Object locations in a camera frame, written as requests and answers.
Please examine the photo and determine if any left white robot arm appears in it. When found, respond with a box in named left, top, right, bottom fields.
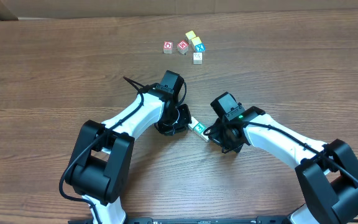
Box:
left=58, top=70, right=191, bottom=223

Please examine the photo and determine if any white leaf wooden block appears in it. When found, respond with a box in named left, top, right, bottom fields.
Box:
left=201, top=133, right=209, bottom=142

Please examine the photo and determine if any red circle wooden block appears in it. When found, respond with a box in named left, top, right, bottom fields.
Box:
left=163, top=41, right=173, bottom=54

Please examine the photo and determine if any white drawing wooden block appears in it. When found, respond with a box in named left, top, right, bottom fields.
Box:
left=193, top=52, right=203, bottom=65

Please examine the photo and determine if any green picture wooden block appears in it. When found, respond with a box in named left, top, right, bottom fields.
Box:
left=193, top=123, right=206, bottom=137

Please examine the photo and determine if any white swirl wooden block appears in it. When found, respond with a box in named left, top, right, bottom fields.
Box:
left=188, top=117, right=200, bottom=131

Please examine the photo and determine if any yellow top wooden block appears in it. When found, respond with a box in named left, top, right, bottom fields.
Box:
left=185, top=30, right=196, bottom=45

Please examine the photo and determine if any yellow wooden block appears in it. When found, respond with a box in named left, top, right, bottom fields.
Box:
left=190, top=37, right=202, bottom=51
left=185, top=30, right=196, bottom=45

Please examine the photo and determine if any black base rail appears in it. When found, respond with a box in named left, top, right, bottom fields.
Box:
left=67, top=215, right=345, bottom=224

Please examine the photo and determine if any red letter wooden block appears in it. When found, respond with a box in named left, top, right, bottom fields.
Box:
left=177, top=40, right=189, bottom=55

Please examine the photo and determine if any cardboard box wall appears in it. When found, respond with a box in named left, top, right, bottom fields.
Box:
left=0, top=0, right=358, bottom=21

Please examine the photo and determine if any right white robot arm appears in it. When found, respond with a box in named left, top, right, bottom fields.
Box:
left=204, top=92, right=358, bottom=224

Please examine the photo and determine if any blue X wooden block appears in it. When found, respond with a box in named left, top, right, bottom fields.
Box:
left=195, top=44, right=206, bottom=53

